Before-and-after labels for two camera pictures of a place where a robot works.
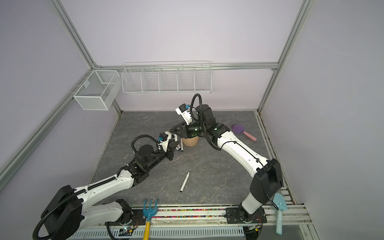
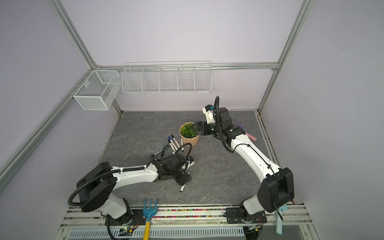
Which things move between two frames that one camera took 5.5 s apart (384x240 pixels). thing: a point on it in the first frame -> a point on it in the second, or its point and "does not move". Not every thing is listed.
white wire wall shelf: [167, 77] does not move
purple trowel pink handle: [239, 128] does not move
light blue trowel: [281, 205] does not move
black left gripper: [171, 149] -> [184, 179]
